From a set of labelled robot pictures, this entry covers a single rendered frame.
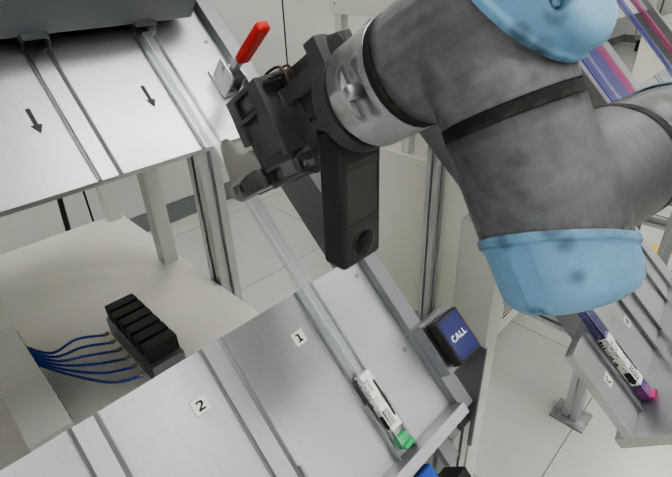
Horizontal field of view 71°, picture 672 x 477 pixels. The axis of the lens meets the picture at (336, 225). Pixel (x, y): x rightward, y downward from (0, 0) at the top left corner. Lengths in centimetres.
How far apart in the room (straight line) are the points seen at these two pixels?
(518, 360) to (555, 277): 144
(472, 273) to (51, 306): 73
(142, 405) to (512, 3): 37
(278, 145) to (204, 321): 52
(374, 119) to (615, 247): 15
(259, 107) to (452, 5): 18
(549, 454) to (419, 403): 97
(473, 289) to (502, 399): 87
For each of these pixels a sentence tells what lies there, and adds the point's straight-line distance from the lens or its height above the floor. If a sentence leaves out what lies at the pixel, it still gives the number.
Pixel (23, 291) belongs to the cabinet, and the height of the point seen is 62.
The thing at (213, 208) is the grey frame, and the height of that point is 78.
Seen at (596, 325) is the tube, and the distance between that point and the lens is 58.
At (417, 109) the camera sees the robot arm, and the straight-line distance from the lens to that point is 28.
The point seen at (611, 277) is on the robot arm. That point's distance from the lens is 26.
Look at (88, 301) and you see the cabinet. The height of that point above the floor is 62.
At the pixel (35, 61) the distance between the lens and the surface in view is 56.
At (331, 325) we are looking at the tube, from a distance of 48.
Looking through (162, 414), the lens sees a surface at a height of 83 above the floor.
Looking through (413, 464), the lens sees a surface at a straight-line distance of 50.
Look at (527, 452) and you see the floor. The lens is 147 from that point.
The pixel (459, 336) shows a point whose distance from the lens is 53.
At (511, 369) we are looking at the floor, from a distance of 165.
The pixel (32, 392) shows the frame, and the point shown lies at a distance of 77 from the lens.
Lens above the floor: 115
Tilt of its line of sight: 29 degrees down
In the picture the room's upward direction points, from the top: 2 degrees counter-clockwise
